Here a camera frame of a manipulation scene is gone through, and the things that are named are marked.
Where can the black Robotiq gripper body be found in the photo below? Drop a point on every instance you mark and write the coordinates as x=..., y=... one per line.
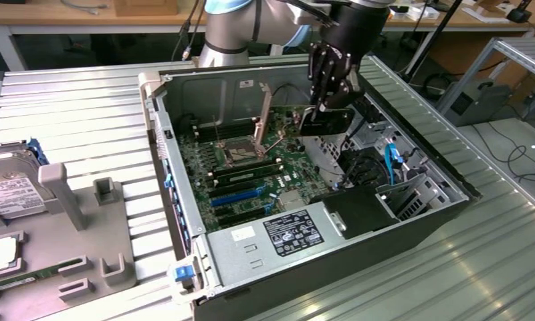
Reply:
x=356, y=30

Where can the graphics card with black fan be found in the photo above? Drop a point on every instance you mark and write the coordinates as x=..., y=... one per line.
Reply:
x=326, y=122

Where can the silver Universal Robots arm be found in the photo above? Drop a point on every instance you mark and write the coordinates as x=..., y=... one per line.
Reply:
x=231, y=26

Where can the white box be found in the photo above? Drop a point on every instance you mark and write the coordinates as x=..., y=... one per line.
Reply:
x=423, y=12

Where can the black tripod pole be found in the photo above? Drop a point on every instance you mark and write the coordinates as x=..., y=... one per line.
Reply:
x=437, y=30

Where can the silver metal drive cage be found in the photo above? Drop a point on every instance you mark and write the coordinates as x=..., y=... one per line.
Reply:
x=326, y=150

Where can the green motherboard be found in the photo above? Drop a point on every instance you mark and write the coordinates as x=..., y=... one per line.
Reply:
x=294, y=167

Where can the black RAM slot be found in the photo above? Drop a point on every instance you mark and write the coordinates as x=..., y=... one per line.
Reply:
x=224, y=126
x=227, y=133

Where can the thin metal locking lever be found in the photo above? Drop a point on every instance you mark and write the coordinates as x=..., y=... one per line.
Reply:
x=215, y=130

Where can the wooden block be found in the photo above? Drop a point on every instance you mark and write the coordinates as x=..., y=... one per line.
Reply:
x=486, y=10

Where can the CPU socket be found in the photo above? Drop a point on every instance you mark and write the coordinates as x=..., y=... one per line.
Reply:
x=240, y=154

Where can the grey equipment box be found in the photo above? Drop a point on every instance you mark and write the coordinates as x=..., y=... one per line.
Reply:
x=486, y=103

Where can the small silver heatsink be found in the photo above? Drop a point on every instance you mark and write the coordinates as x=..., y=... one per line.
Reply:
x=292, y=200

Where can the black plastic shroud box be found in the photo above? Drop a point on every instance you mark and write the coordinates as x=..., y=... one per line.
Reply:
x=356, y=210

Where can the metal disk bay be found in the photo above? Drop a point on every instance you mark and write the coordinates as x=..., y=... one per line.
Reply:
x=420, y=200

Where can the black desk device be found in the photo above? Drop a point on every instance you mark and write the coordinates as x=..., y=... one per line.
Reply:
x=519, y=13

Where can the long black expansion slot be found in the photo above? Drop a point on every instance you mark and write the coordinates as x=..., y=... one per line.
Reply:
x=231, y=192

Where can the blue expansion slot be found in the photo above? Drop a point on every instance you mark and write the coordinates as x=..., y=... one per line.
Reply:
x=238, y=199

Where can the short black expansion slot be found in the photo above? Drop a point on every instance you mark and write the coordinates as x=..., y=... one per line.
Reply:
x=243, y=219
x=240, y=211

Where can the open black PC case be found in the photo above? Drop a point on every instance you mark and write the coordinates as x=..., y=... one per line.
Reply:
x=383, y=261

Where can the silver power supply unit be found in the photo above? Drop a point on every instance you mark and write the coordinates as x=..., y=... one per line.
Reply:
x=240, y=254

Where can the blue case latch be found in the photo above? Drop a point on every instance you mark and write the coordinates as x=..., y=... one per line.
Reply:
x=181, y=272

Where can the grey parts rack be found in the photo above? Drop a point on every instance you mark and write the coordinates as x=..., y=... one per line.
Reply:
x=40, y=261

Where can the green RAM stick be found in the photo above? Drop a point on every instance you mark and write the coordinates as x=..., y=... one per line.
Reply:
x=27, y=277

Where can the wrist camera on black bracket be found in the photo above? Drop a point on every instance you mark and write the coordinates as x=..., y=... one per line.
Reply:
x=320, y=13

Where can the aluminium profile frame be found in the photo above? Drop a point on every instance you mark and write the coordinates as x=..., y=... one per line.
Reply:
x=517, y=50

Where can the wooden desk with white frame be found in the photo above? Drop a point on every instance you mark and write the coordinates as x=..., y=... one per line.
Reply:
x=40, y=20

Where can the hard disk with blue rail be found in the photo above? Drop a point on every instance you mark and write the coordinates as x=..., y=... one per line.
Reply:
x=8, y=197

